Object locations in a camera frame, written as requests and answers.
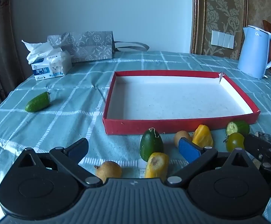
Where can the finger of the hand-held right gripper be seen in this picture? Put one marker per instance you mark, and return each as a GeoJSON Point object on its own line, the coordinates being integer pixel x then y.
{"type": "Point", "coordinates": [261, 150]}
{"type": "Point", "coordinates": [263, 137]}

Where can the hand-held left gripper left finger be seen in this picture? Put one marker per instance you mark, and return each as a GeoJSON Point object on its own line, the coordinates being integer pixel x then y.
{"type": "Point", "coordinates": [78, 151]}

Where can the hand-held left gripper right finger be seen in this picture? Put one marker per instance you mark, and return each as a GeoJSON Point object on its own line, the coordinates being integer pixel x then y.
{"type": "Point", "coordinates": [189, 150]}

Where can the brown longan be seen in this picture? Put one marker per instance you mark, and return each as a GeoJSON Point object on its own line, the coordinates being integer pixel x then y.
{"type": "Point", "coordinates": [183, 135]}
{"type": "Point", "coordinates": [108, 171]}

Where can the yellow pepper piece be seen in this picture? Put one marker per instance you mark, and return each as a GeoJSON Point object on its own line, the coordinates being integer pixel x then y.
{"type": "Point", "coordinates": [156, 165]}
{"type": "Point", "coordinates": [203, 136]}

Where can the short green cucumber piece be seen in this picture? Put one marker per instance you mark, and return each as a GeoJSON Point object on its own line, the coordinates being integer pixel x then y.
{"type": "Point", "coordinates": [239, 127]}

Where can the green tomato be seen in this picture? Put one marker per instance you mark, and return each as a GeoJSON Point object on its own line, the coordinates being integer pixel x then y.
{"type": "Point", "coordinates": [234, 142]}

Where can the pointed green cucumber piece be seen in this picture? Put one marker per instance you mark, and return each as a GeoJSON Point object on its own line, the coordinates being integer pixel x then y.
{"type": "Point", "coordinates": [150, 144]}

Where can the red cardboard tray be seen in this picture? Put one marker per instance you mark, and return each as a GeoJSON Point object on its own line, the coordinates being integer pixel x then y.
{"type": "Point", "coordinates": [172, 98]}

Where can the green checked tablecloth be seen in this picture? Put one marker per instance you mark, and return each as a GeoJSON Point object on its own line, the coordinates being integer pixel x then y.
{"type": "Point", "coordinates": [56, 126]}

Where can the long green cucumber piece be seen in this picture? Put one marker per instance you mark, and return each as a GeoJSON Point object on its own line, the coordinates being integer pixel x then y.
{"type": "Point", "coordinates": [37, 102]}

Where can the light blue electric kettle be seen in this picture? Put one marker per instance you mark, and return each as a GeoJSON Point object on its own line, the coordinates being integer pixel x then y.
{"type": "Point", "coordinates": [254, 51]}

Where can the tissue pack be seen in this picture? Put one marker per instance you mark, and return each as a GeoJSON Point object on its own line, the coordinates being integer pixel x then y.
{"type": "Point", "coordinates": [49, 63]}

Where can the grey patterned bag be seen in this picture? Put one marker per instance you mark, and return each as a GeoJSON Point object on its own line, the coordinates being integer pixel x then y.
{"type": "Point", "coordinates": [91, 45]}

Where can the white wall switch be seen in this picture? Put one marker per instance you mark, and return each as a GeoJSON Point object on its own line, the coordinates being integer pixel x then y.
{"type": "Point", "coordinates": [222, 39]}

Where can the wooden wall panel frame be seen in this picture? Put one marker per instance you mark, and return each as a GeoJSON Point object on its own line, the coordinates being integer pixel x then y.
{"type": "Point", "coordinates": [197, 16]}

